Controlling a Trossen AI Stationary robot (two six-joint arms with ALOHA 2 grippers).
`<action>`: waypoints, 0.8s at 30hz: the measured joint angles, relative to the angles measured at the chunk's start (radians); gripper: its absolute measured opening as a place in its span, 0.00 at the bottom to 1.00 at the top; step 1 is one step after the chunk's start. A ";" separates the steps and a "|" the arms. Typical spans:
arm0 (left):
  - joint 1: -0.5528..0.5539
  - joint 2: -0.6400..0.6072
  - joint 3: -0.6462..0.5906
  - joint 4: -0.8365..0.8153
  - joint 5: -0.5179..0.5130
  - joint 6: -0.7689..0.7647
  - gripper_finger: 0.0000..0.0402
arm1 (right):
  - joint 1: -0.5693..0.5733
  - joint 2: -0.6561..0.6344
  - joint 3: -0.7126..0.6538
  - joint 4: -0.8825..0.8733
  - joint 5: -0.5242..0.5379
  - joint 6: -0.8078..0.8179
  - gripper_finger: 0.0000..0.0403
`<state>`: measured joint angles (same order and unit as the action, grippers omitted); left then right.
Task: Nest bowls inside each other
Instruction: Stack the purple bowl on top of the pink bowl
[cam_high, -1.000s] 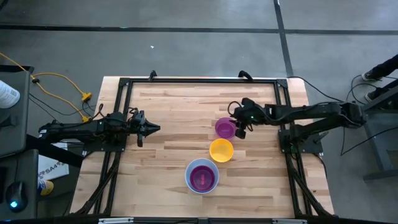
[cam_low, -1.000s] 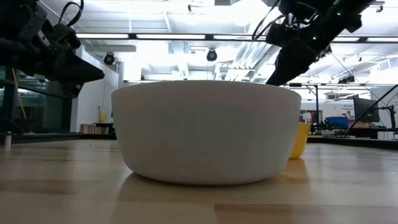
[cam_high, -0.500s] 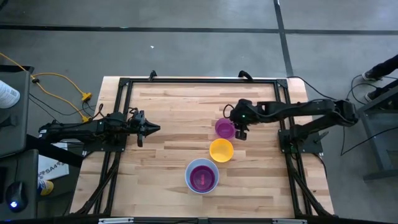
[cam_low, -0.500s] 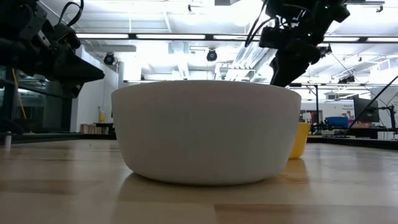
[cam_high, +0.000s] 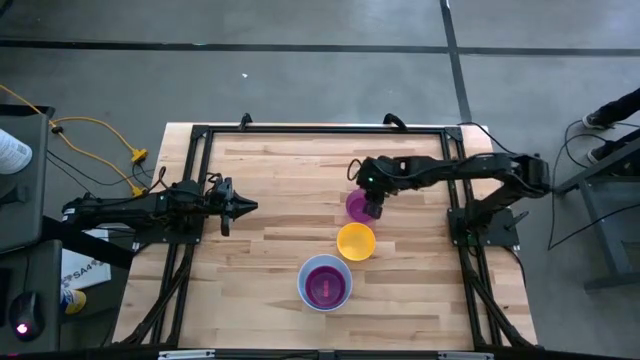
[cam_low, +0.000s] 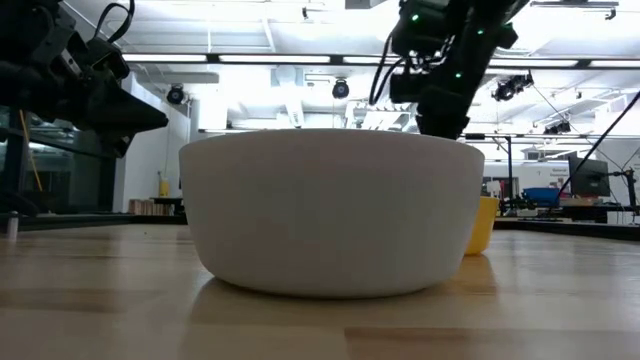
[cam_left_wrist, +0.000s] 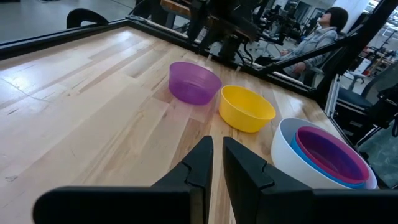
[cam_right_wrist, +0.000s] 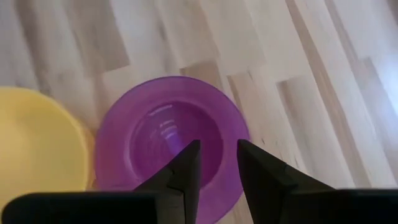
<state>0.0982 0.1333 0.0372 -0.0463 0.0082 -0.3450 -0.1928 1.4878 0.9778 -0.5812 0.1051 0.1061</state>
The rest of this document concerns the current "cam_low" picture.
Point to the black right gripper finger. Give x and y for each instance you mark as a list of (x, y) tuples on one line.
[(454, 129), (431, 127)]

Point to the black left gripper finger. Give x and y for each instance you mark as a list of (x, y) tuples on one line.
[(117, 143), (127, 114)]

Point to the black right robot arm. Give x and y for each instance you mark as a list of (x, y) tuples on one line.
[(475, 40)]

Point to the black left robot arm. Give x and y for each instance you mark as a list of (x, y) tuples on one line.
[(25, 45)]

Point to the yellow bottle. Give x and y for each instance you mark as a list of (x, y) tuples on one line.
[(163, 186)]

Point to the blue plastic bin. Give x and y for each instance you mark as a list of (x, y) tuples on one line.
[(541, 197)]

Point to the large white bowl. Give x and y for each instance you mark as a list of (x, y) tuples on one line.
[(330, 215)]

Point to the black computer monitor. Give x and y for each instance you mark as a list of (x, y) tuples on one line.
[(590, 177)]

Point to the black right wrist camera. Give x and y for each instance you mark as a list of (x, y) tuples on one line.
[(406, 88)]

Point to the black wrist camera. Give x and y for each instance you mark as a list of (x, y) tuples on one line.
[(110, 59), (406, 88)]

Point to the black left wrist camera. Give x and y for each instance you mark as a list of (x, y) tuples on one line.
[(110, 59)]

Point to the black ceiling camera rig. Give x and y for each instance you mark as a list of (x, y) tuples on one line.
[(512, 86)]

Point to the small white post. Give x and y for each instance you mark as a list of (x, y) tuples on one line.
[(12, 225)]

